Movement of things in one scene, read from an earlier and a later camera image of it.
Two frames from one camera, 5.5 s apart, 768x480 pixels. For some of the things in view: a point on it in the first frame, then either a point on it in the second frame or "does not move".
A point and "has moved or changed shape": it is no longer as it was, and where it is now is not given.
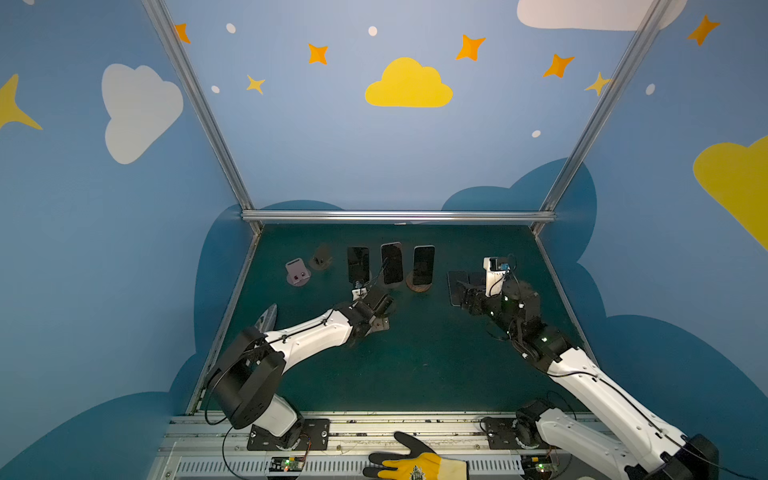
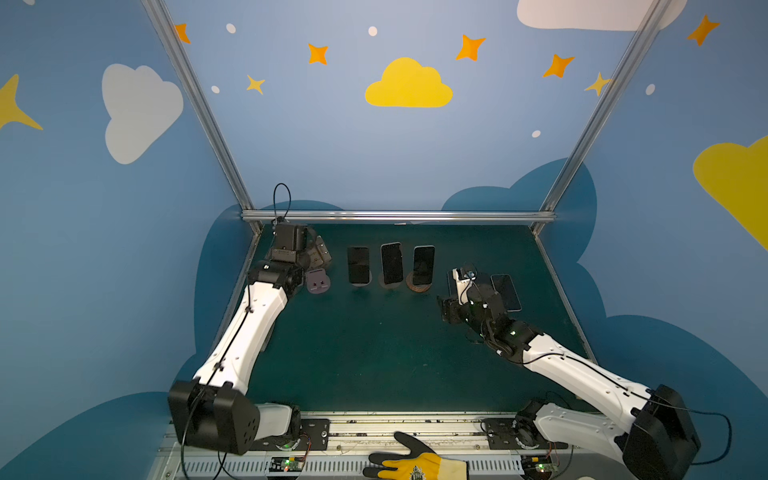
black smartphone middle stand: x=391 y=255 does not move
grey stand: x=297 y=273 has moved or changed shape
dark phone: x=423 y=264 does not move
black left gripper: x=377 y=306 to x=313 y=258
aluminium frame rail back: x=398 y=214 does not move
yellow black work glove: x=422 y=463 does not move
